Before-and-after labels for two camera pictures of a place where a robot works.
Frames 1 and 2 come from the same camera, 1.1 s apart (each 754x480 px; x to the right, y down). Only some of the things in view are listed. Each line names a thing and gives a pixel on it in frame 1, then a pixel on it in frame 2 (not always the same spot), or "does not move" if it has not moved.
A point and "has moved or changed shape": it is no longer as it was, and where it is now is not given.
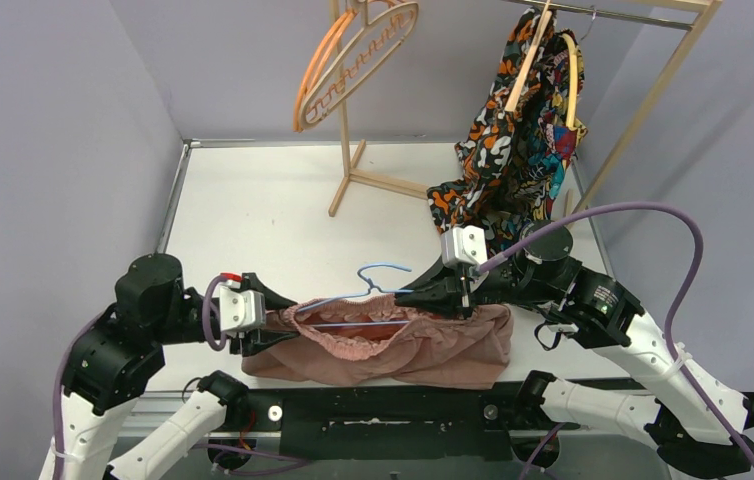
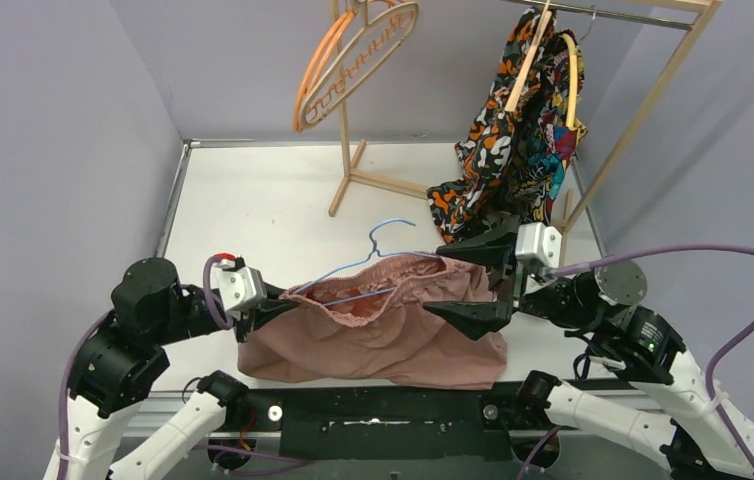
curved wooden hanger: (573, 89) does not move
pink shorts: (370, 339) has moved or changed shape
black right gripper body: (462, 291) -> (512, 285)
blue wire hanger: (372, 287) -> (375, 249)
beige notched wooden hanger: (371, 29) does not move
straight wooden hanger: (547, 16) does not move
